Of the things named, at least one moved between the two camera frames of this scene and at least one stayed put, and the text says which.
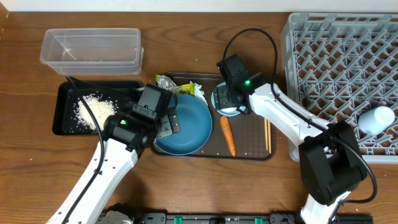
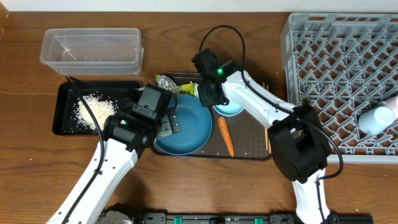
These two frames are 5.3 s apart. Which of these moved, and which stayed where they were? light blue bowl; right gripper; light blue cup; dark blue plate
Moved: right gripper
Stayed: dark blue plate; light blue cup; light blue bowl
